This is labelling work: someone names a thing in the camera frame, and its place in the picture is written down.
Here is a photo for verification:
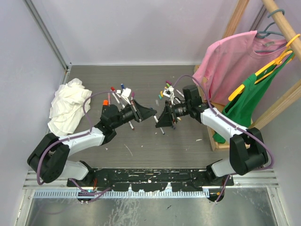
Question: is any pink t-shirt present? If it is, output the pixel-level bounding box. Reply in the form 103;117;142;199
193;31;287;105

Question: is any yellow clothes hanger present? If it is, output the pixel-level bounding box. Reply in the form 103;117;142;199
228;34;301;102

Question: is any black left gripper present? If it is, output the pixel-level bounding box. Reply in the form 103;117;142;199
111;99;156;129

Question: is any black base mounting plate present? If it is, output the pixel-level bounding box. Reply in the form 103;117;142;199
75;168;234;192

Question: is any green tank top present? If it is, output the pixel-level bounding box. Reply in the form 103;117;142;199
213;50;297;144

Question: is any orange capped black highlighter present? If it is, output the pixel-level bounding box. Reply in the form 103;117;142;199
103;100;109;106

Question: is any wooden hanging rod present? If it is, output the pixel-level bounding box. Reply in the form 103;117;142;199
262;0;301;61

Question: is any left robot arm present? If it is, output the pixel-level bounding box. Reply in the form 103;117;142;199
27;100;157;186

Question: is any white crumpled cloth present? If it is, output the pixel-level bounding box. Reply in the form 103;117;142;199
48;78;92;137

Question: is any wooden clothes rack frame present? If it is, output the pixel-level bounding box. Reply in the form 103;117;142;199
194;0;301;152

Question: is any grey-blue clothes hanger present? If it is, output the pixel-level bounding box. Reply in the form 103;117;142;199
256;8;285;40

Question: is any blue ended white marker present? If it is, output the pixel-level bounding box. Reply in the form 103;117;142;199
153;115;166;136

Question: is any white slotted cable duct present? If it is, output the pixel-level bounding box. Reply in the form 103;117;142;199
33;189;210;199

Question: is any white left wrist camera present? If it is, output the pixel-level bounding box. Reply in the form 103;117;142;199
117;88;132;104

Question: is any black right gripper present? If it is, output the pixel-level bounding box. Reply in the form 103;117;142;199
156;100;191;128

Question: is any red capped white marker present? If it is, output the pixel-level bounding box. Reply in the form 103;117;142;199
111;87;120;104

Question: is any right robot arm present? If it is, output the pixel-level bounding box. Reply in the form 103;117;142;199
156;85;269;186

